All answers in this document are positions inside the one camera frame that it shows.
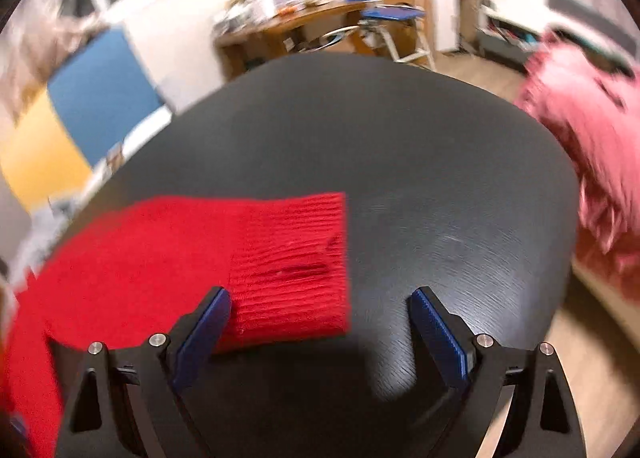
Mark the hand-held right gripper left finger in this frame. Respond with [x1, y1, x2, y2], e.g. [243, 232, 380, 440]
[54, 286, 233, 458]

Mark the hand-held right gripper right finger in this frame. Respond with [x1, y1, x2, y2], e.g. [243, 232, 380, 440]
[407, 286, 587, 458]

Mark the beige starfish print curtain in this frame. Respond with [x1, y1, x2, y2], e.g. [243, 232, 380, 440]
[0, 13, 108, 89]

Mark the red knit sweater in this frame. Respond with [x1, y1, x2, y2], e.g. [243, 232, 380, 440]
[0, 192, 351, 458]

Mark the blue folding chair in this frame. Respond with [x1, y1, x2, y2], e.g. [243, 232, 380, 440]
[337, 0, 436, 70]

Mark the pink bedspread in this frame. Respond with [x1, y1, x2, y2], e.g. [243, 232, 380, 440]
[515, 30, 640, 299]

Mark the white printed cushion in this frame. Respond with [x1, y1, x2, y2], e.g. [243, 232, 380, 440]
[107, 103, 176, 169]

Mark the grey bedside shelf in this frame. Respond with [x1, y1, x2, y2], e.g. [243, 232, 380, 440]
[477, 8, 541, 69]

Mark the dark grey bed headboard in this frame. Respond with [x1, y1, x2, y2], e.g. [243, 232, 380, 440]
[547, 0, 616, 14]

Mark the dark green cloth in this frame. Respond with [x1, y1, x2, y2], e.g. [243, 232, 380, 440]
[550, 25, 640, 74]

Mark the wooden table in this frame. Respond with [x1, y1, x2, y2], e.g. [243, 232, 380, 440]
[215, 0, 371, 81]

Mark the grey yellow blue armchair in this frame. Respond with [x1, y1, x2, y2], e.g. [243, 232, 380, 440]
[0, 25, 176, 214]

